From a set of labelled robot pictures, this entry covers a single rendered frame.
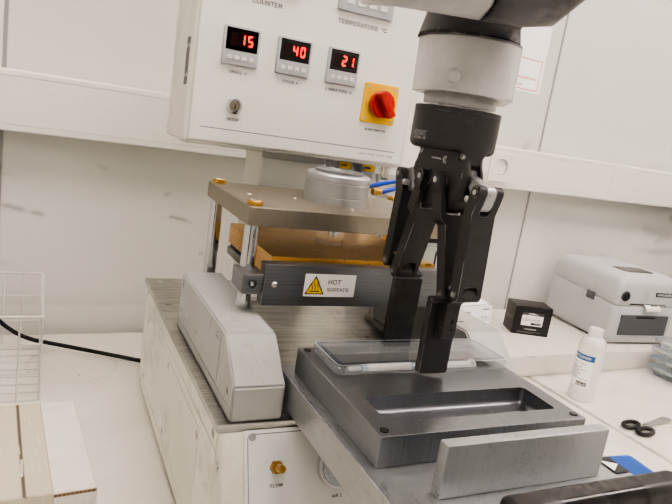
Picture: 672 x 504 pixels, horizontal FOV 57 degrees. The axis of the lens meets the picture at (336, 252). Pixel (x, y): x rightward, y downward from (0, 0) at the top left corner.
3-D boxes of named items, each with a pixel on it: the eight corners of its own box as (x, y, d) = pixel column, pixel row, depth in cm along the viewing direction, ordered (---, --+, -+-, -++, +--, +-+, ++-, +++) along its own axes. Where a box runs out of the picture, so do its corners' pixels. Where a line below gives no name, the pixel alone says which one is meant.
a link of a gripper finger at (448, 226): (466, 178, 56) (476, 176, 54) (465, 303, 55) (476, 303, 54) (429, 173, 54) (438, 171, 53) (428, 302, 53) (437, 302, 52)
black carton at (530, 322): (502, 324, 148) (508, 297, 147) (537, 329, 149) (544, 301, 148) (510, 332, 142) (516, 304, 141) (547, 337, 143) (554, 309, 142)
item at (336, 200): (191, 239, 85) (201, 144, 82) (385, 250, 98) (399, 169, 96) (239, 293, 64) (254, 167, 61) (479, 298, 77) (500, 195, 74)
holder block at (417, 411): (293, 371, 58) (297, 346, 58) (465, 365, 67) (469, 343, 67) (375, 469, 44) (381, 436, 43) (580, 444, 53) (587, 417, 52)
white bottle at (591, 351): (581, 391, 125) (598, 324, 122) (598, 403, 121) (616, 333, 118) (561, 391, 124) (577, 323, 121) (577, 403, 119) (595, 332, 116)
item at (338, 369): (334, 390, 52) (338, 365, 52) (309, 363, 57) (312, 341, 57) (504, 380, 60) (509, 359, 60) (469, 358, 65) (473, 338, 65)
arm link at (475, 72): (458, 27, 47) (445, 100, 48) (578, 58, 52) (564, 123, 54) (380, 38, 58) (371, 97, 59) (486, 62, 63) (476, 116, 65)
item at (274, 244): (226, 252, 80) (235, 180, 78) (374, 260, 90) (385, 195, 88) (268, 293, 65) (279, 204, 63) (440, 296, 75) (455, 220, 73)
